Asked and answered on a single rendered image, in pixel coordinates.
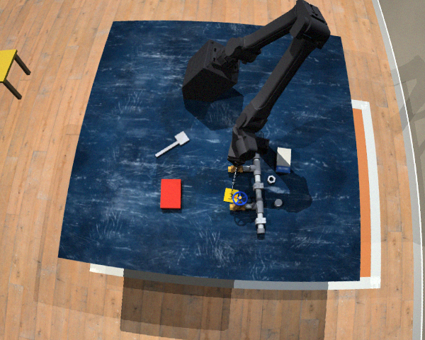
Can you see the red rectangular block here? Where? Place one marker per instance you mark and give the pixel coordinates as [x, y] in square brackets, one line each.
[171, 194]

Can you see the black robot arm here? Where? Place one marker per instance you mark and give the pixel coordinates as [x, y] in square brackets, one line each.
[307, 20]

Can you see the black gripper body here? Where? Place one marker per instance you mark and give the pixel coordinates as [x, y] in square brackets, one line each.
[233, 154]

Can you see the yellow tag with metal chain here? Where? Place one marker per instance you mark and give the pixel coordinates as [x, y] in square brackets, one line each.
[228, 195]

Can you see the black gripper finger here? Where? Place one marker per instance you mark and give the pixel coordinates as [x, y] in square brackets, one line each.
[237, 165]

